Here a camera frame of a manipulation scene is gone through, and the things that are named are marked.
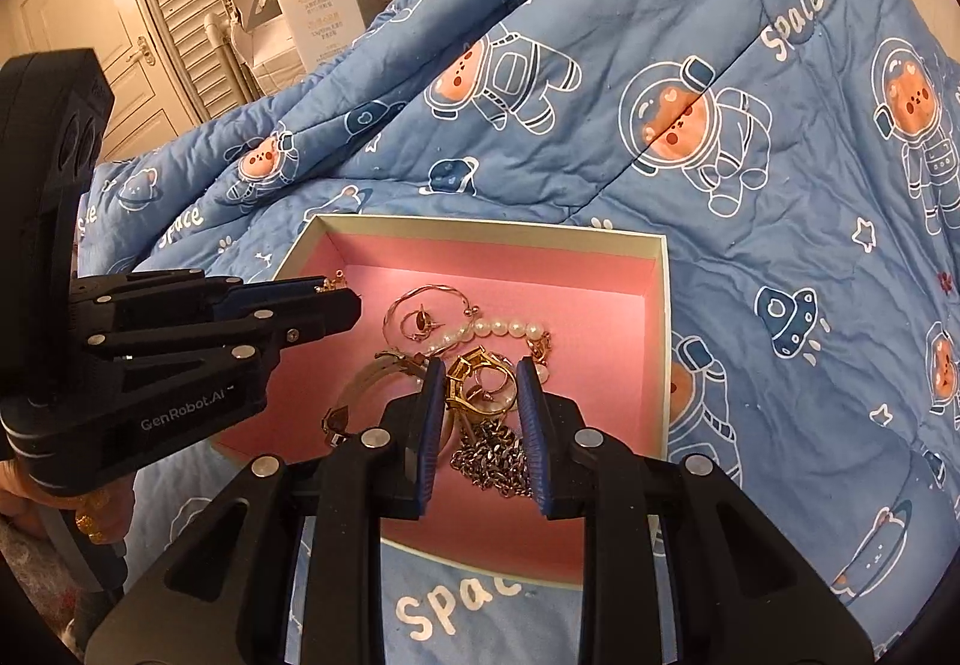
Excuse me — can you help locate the silver chain necklace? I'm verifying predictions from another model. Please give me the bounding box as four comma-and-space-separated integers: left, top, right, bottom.
450, 420, 538, 502

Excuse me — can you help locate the person's left hand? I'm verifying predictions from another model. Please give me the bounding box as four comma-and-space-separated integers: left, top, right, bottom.
0, 462, 134, 550

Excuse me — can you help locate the gold finger ring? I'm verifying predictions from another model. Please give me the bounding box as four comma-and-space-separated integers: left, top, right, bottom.
75, 491, 116, 547

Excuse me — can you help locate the pink patterned clothing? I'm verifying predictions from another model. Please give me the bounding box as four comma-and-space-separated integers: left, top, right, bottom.
0, 515, 102, 640

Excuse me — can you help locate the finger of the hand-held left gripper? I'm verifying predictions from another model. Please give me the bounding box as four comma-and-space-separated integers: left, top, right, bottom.
73, 269, 344, 317
84, 290, 364, 405

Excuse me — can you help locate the chunky gold ring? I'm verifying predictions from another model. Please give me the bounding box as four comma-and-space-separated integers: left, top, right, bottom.
445, 350, 518, 420

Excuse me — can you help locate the light green jewelry box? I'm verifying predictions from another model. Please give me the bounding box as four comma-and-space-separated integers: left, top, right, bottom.
214, 212, 670, 588

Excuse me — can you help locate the pearl bracelet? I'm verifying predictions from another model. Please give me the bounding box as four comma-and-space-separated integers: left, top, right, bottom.
416, 315, 557, 385

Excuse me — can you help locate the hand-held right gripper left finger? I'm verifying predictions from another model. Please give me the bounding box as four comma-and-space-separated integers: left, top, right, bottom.
86, 357, 451, 665

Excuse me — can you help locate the thin gold hoop earring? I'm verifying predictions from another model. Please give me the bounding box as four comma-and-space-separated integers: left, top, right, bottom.
383, 284, 470, 355

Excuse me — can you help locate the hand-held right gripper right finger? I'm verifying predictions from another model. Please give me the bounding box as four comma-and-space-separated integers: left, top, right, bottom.
516, 356, 878, 665

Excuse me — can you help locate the thin silver hoop ring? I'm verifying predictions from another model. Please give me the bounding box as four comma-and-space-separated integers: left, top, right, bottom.
480, 365, 523, 415

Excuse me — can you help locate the stud earring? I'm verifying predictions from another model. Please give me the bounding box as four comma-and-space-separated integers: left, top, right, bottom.
403, 307, 442, 340

